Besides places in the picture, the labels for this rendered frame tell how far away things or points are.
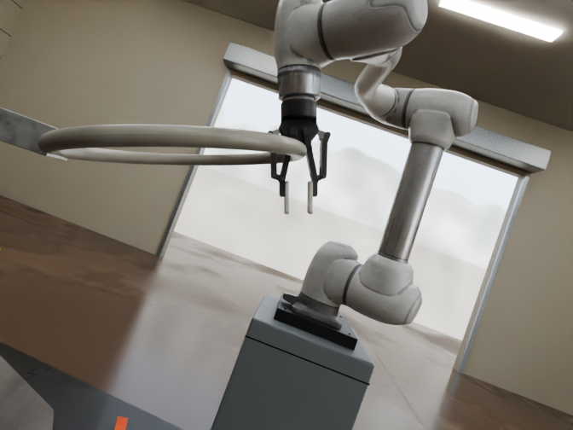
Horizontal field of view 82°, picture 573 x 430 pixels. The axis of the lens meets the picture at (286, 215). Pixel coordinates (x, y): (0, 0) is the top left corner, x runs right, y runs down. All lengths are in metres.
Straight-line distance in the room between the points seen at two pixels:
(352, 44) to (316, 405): 0.96
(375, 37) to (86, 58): 6.35
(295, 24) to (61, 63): 6.41
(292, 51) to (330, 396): 0.94
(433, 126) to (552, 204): 5.39
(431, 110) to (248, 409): 1.05
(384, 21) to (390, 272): 0.70
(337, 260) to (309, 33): 0.73
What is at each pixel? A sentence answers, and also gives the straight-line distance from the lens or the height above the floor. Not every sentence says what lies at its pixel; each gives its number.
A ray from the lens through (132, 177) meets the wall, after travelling 5.84.
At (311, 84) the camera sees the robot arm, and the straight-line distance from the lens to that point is 0.70.
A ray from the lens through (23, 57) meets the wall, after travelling 7.43.
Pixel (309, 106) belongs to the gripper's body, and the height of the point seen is 1.34.
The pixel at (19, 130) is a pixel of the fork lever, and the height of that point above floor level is 1.09.
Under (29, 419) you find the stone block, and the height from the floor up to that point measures 0.64.
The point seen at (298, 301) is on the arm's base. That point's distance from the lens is 1.21.
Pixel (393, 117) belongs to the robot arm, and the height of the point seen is 1.55.
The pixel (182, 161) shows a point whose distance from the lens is 0.93.
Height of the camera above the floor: 1.09
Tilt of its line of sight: 2 degrees up
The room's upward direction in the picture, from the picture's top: 20 degrees clockwise
